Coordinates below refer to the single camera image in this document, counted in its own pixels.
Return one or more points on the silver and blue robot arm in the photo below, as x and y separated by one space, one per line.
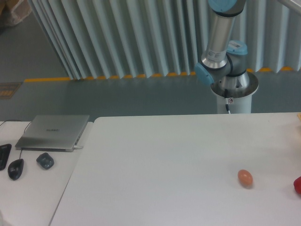
223 47

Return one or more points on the white folding partition screen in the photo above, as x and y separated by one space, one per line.
141 38

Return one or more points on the silver closed laptop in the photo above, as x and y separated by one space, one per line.
53 132

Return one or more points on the brown egg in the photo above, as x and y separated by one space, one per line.
245 178

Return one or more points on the dark earbuds case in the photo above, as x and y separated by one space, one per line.
45 161

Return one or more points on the black computer mouse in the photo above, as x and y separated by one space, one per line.
15 169

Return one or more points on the black keyboard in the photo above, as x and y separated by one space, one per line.
4 155

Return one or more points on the red round object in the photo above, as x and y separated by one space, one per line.
297 185

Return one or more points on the cardboard box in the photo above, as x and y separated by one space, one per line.
13 12

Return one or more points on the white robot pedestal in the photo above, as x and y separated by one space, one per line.
234 94

